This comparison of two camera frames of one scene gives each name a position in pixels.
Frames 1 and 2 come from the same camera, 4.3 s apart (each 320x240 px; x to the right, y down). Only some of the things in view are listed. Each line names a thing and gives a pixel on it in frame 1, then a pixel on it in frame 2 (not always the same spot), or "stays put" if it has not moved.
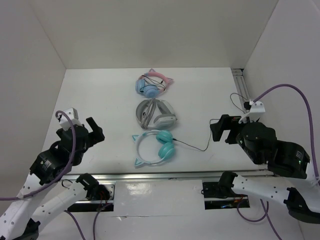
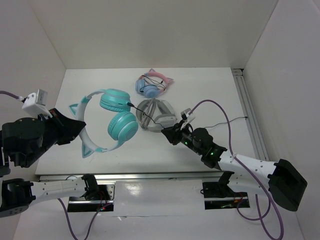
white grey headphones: x=154 y=114 stays put
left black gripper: x=97 y=135 to x=69 y=127
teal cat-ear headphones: x=166 y=150 to x=122 y=125
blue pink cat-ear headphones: x=152 y=83 stays put
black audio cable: x=210 y=125 to x=162 y=126
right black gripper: x=223 y=123 to x=173 y=132
